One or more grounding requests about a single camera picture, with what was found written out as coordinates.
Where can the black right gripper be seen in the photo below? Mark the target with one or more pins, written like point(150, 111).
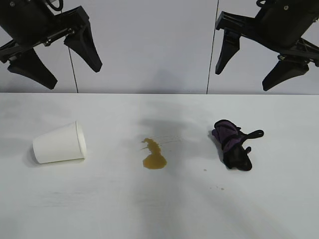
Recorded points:
point(284, 22)

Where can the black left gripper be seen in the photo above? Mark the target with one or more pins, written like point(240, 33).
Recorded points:
point(27, 22)

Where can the white paper cup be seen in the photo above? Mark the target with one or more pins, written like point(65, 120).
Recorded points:
point(58, 143)

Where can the purple and black cloth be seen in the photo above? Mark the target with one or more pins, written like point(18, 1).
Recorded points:
point(234, 149)

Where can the brown liquid spill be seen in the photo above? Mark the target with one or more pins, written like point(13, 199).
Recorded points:
point(154, 159)

